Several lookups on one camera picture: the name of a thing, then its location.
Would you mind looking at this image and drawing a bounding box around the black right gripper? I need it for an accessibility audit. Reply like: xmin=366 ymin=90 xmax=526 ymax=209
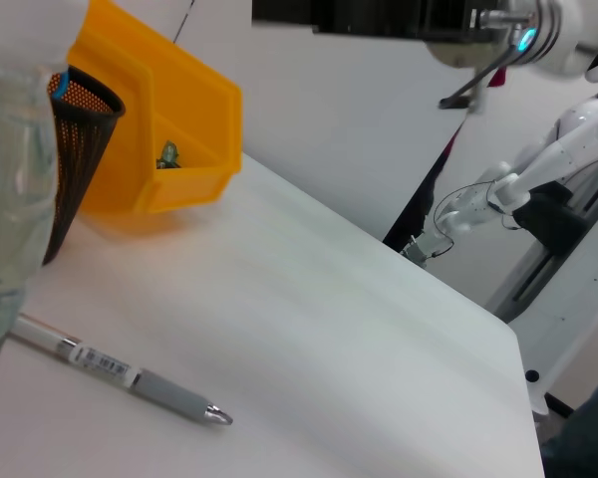
xmin=251 ymin=0 xmax=510 ymax=42

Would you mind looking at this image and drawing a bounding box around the green plastic scrap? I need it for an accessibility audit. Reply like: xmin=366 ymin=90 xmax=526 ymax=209
xmin=154 ymin=139 xmax=182 ymax=170

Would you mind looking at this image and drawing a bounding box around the clear green-label water bottle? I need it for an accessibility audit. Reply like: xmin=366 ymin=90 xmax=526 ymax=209
xmin=0 ymin=0 xmax=70 ymax=385

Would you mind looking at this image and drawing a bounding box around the grey retractable pen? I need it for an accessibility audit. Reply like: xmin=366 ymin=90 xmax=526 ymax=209
xmin=8 ymin=314 xmax=235 ymax=427

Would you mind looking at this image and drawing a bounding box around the black mesh pen holder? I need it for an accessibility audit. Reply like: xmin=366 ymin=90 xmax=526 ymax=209
xmin=41 ymin=65 xmax=128 ymax=267

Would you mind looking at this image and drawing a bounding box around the yellow plastic bin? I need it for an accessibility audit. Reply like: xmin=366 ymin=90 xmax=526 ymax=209
xmin=67 ymin=0 xmax=244 ymax=216

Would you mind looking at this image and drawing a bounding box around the black slanted pole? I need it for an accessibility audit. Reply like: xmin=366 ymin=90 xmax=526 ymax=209
xmin=381 ymin=67 xmax=508 ymax=246

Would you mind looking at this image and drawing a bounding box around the white humanoid robot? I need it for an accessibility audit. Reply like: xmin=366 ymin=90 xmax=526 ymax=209
xmin=400 ymin=42 xmax=598 ymax=271

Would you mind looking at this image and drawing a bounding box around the grey lift column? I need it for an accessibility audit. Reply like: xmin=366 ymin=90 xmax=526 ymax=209
xmin=484 ymin=148 xmax=598 ymax=415

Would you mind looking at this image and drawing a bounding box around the dark teal fabric object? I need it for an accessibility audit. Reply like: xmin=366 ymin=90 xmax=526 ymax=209
xmin=541 ymin=366 xmax=598 ymax=478

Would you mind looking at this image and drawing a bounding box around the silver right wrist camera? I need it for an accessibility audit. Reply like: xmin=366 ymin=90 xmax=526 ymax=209
xmin=424 ymin=38 xmax=503 ymax=70

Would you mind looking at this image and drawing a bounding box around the right gripper cable with connector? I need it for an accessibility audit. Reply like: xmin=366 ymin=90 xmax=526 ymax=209
xmin=437 ymin=8 xmax=530 ymax=110

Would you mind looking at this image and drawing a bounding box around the black column bracket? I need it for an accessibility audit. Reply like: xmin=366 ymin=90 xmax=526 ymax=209
xmin=511 ymin=180 xmax=590 ymax=259

